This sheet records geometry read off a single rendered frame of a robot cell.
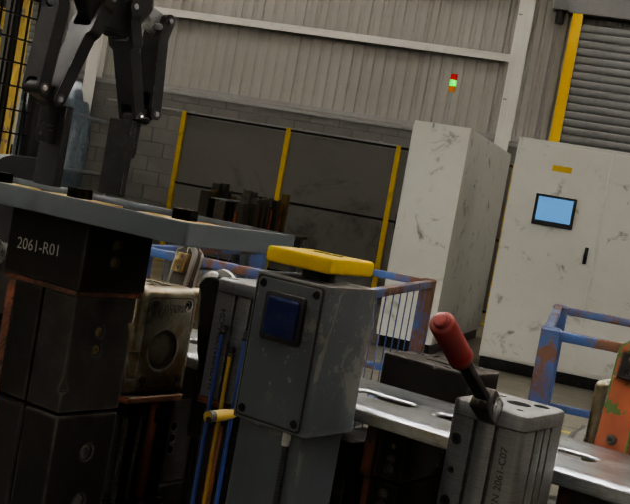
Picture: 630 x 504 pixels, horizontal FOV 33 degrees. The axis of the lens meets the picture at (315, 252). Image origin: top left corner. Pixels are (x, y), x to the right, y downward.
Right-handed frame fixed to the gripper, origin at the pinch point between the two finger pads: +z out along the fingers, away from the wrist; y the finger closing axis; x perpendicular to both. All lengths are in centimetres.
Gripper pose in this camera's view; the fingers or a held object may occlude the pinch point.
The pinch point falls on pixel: (85, 157)
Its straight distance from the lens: 97.5
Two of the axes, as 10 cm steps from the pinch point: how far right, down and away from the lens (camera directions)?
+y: 6.3, 0.7, 7.8
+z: -1.8, 9.8, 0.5
